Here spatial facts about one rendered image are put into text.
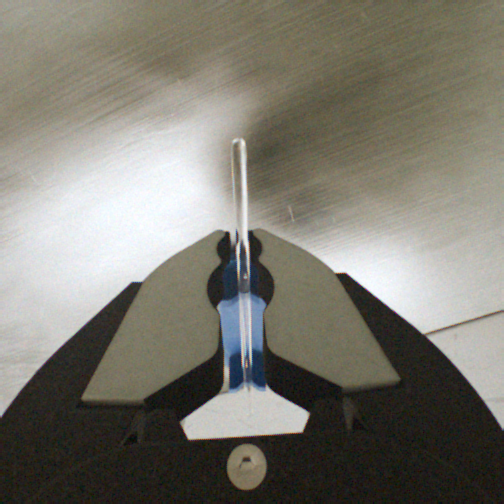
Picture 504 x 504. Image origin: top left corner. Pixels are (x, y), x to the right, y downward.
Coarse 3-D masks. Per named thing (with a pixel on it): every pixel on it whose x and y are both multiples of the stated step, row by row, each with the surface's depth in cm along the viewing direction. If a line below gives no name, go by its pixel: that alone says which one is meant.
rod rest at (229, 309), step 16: (224, 272) 16; (256, 272) 16; (224, 288) 15; (256, 288) 15; (224, 304) 14; (256, 304) 18; (224, 320) 18; (256, 320) 18; (224, 336) 19; (240, 336) 19; (256, 336) 19; (224, 352) 20; (240, 352) 20; (256, 352) 20; (240, 368) 19; (256, 368) 19; (240, 384) 18; (256, 384) 18
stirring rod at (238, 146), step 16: (240, 144) 10; (240, 160) 10; (240, 176) 11; (240, 192) 11; (240, 208) 11; (240, 224) 12; (240, 240) 12; (240, 256) 13; (240, 272) 13; (240, 288) 14; (240, 304) 14; (240, 320) 15
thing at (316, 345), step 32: (256, 256) 11; (288, 256) 9; (288, 288) 8; (320, 288) 8; (288, 320) 7; (320, 320) 7; (352, 320) 7; (288, 352) 6; (320, 352) 6; (352, 352) 6; (288, 384) 6; (320, 384) 6; (352, 384) 5; (384, 384) 5
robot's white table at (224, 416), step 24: (432, 336) 22; (456, 336) 22; (480, 336) 22; (456, 360) 24; (480, 360) 24; (480, 384) 26; (216, 408) 26; (240, 408) 26; (264, 408) 26; (288, 408) 26; (192, 432) 28; (216, 432) 28; (240, 432) 28; (264, 432) 29; (288, 432) 29
